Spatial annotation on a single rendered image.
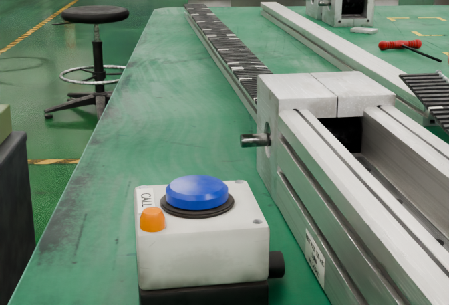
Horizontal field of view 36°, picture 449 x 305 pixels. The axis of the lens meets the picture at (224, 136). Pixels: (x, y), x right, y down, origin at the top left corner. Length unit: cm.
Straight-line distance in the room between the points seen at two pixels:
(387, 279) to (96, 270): 22
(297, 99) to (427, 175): 14
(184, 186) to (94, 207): 18
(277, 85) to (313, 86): 3
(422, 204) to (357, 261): 11
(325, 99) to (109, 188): 21
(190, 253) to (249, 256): 4
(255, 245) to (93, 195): 24
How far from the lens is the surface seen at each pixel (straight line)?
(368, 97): 58
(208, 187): 43
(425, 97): 83
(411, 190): 50
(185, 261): 41
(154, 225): 41
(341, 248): 42
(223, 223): 42
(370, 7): 156
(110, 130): 80
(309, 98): 56
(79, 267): 50
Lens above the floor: 102
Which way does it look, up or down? 18 degrees down
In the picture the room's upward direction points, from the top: straight up
